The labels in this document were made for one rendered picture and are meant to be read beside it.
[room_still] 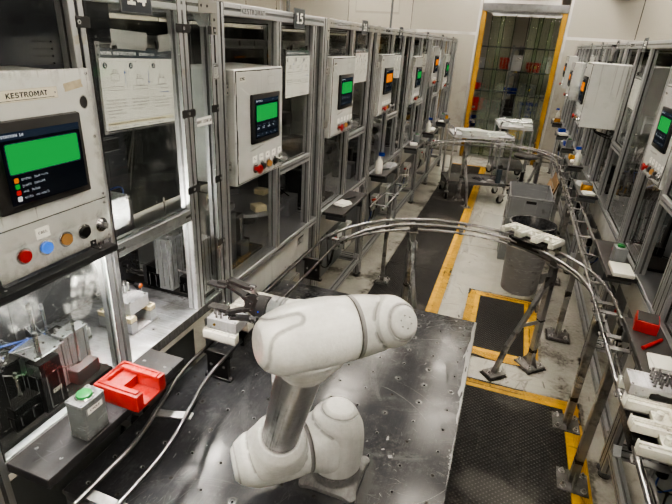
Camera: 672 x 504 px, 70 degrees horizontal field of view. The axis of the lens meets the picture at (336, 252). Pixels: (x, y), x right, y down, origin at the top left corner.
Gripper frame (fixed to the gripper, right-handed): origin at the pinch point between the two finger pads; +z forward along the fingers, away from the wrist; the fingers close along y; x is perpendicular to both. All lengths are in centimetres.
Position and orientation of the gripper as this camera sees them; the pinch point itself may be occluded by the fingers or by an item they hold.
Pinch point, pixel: (216, 295)
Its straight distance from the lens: 167.6
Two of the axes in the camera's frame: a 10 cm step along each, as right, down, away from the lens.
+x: -3.4, 3.6, -8.7
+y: 0.5, -9.1, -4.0
